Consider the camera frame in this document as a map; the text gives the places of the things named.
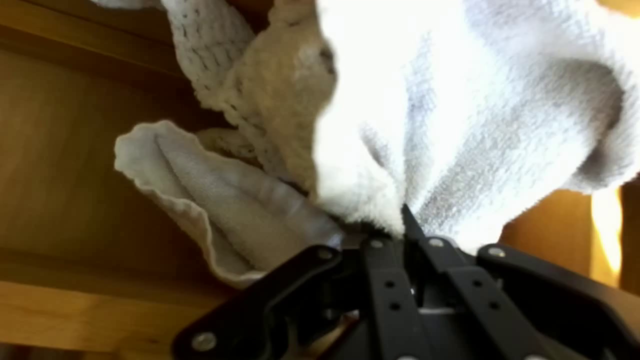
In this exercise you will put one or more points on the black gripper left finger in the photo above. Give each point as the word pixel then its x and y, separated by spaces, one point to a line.
pixel 305 299

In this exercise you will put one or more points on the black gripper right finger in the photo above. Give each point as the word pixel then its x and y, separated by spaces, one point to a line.
pixel 516 306

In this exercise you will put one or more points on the white towel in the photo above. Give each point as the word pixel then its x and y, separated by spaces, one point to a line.
pixel 454 112

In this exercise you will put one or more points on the wooden desk with drawers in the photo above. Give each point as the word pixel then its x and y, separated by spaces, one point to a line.
pixel 92 264

